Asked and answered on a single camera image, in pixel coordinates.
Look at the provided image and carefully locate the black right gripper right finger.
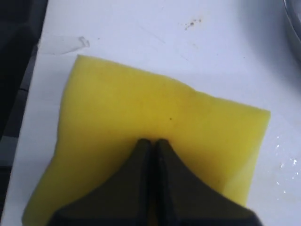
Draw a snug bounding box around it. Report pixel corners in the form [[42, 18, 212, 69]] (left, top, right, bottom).
[[154, 139, 260, 226]]

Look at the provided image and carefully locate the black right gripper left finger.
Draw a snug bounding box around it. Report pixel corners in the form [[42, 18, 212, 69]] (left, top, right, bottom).
[[49, 139, 152, 226]]

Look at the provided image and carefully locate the yellow sponge block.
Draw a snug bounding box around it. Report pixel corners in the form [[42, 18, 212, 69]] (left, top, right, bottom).
[[22, 56, 270, 226]]

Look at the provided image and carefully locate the stainless steel round pan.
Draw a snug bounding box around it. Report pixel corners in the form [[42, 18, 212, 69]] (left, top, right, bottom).
[[284, 0, 301, 58]]

